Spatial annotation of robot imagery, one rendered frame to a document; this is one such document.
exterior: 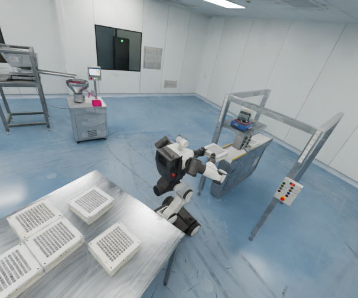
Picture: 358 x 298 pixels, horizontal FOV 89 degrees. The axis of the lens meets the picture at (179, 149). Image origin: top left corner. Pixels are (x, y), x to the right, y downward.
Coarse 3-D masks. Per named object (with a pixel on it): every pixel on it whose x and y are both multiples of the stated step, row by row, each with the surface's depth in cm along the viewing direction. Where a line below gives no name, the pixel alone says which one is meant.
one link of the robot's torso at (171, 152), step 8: (176, 144) 177; (160, 152) 161; (168, 152) 163; (176, 152) 165; (184, 152) 167; (160, 160) 175; (168, 160) 154; (176, 160) 158; (184, 160) 161; (160, 168) 171; (168, 168) 157; (176, 168) 164; (184, 168) 169; (168, 176) 164; (176, 176) 171
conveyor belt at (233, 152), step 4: (224, 148) 269; (228, 148) 271; (232, 148) 273; (232, 152) 264; (236, 152) 266; (240, 152) 268; (244, 152) 270; (228, 156) 252; (232, 156) 254; (236, 156) 256; (228, 160) 246
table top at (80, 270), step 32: (64, 192) 156; (0, 224) 126; (96, 224) 137; (128, 224) 141; (160, 224) 145; (160, 256) 125; (32, 288) 100; (64, 288) 102; (96, 288) 104; (128, 288) 107
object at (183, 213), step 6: (168, 204) 250; (156, 210) 239; (180, 210) 243; (186, 210) 244; (180, 216) 236; (186, 216) 236; (192, 216) 231; (174, 222) 229; (180, 222) 230; (186, 222) 230; (192, 222) 228; (180, 228) 223; (186, 228) 224
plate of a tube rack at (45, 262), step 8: (56, 224) 124; (64, 224) 125; (40, 232) 118; (72, 232) 122; (24, 240) 113; (32, 240) 114; (56, 240) 116; (72, 240) 117; (80, 240) 119; (32, 248) 110; (48, 248) 111; (64, 248) 113; (40, 256) 107; (56, 256) 108; (48, 264) 105
